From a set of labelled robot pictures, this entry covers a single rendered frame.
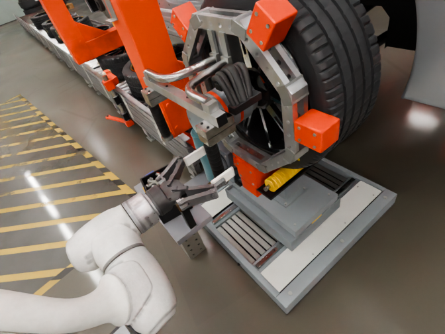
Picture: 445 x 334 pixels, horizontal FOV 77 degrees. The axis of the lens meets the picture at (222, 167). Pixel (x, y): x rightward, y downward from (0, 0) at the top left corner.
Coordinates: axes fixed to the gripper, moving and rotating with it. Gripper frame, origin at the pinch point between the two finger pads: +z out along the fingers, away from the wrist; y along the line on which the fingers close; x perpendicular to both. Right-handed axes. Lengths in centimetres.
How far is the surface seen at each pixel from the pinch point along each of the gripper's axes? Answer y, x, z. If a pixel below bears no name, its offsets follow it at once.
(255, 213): -22, -66, 23
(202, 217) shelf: -17.4, -37.9, -4.4
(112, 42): -258, -24, 52
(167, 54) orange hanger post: -65, 9, 24
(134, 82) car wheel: -174, -38, 34
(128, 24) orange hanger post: -65, 25, 13
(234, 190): -44, -68, 27
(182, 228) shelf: -19.2, -38.0, -13.5
